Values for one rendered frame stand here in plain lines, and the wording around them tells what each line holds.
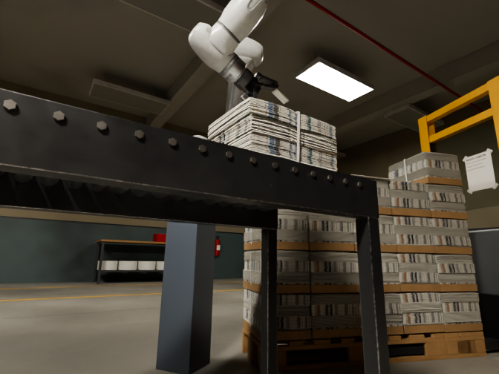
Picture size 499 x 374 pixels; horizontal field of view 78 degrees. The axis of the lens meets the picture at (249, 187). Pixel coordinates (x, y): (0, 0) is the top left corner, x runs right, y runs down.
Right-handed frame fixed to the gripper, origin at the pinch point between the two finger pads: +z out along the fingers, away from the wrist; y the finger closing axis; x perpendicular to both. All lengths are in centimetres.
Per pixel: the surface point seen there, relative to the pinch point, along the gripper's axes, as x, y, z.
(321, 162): 14.5, 17.0, 16.7
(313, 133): 15.1, 10.3, 9.0
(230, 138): 2.9, 25.5, -12.0
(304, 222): -44, 5, 64
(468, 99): -4, -152, 139
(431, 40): -125, -474, 238
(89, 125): 29, 60, -42
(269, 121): 14.9, 19.2, -7.3
